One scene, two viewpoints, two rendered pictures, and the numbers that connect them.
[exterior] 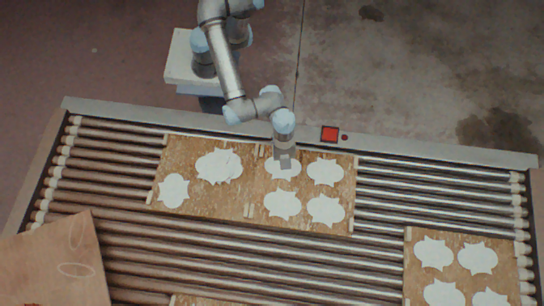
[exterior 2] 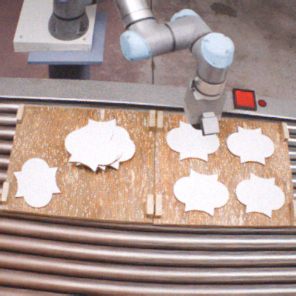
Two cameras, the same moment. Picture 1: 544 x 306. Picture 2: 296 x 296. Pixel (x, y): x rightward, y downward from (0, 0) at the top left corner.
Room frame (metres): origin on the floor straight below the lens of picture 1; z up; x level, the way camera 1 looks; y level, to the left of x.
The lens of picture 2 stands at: (0.06, 0.29, 2.08)
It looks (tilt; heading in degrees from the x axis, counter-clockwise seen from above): 57 degrees down; 344
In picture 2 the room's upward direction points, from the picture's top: 9 degrees clockwise
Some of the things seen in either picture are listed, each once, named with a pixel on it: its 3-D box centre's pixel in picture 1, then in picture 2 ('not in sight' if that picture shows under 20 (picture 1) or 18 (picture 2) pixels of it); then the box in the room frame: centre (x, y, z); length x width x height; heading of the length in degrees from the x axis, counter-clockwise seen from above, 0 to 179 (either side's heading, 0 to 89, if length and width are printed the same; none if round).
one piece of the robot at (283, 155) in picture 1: (283, 150); (206, 106); (0.76, -0.05, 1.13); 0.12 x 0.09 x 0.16; 5
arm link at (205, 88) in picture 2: (282, 136); (209, 79); (0.78, -0.05, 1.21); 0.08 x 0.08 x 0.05
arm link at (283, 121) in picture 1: (283, 124); (214, 57); (0.79, -0.05, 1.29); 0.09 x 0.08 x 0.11; 18
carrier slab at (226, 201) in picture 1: (206, 176); (79, 160); (0.76, 0.27, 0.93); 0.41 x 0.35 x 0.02; 80
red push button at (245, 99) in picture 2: (329, 134); (244, 99); (0.94, -0.26, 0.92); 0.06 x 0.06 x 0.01; 79
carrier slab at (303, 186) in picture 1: (304, 189); (227, 170); (0.69, -0.14, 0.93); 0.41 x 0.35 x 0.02; 80
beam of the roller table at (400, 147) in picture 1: (289, 135); (190, 102); (0.96, -0.09, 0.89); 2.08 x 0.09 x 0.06; 79
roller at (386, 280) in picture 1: (269, 262); (191, 275); (0.40, 0.02, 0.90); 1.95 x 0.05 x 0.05; 79
